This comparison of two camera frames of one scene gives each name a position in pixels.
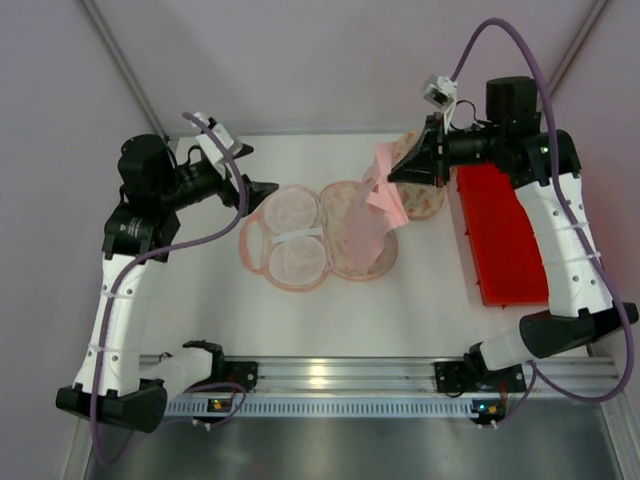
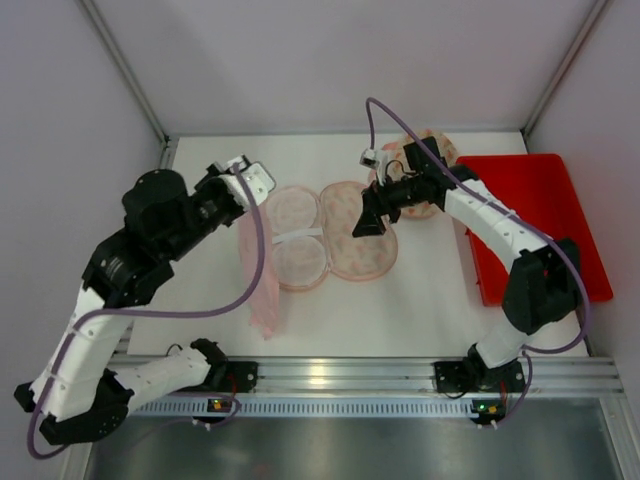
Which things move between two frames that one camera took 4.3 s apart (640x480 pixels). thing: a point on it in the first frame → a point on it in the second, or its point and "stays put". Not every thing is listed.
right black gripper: [441, 151] → [382, 201]
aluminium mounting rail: [388, 376] stays put
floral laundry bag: [296, 237] stays put
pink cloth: [375, 207] → [265, 304]
